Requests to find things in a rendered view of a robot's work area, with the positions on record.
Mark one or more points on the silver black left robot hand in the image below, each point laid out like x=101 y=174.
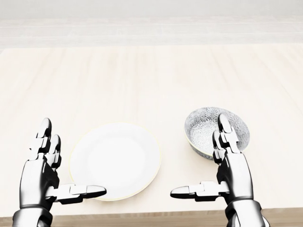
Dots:
x=35 y=175

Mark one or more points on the white round plate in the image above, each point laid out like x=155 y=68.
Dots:
x=115 y=161

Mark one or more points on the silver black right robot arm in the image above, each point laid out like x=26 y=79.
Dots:
x=246 y=214

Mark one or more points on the patterned grey bowl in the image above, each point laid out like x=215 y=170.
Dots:
x=203 y=132

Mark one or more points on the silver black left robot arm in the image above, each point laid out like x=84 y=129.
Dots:
x=33 y=217

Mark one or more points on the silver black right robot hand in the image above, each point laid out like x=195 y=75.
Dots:
x=236 y=175

